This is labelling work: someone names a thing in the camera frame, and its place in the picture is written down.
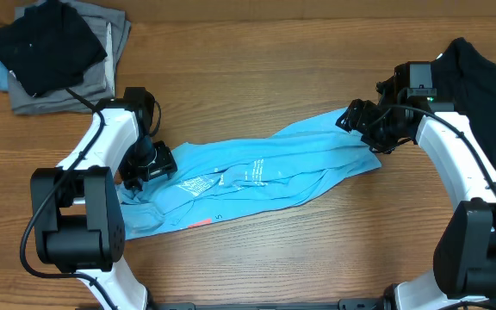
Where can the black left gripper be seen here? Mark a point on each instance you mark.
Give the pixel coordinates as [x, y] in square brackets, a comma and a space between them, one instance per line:
[165, 164]

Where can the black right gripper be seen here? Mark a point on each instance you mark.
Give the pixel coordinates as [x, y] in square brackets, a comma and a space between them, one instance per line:
[356, 120]

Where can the light blue t-shirt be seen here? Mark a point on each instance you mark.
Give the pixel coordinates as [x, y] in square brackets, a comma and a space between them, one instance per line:
[235, 178]

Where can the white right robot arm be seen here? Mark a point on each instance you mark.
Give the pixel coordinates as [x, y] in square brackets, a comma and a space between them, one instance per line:
[463, 274]

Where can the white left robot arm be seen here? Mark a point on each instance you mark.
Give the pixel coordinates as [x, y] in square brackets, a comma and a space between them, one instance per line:
[77, 228]

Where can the black shirt at right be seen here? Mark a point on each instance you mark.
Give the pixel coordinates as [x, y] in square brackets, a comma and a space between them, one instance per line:
[468, 79]

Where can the folded grey shirt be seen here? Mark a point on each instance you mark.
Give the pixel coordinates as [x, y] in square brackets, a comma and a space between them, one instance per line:
[111, 28]

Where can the folded black shirt on stack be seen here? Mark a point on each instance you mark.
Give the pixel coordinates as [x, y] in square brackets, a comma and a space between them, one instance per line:
[49, 48]

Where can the folded light blue shirt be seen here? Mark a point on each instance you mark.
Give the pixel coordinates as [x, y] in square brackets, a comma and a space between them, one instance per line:
[3, 78]

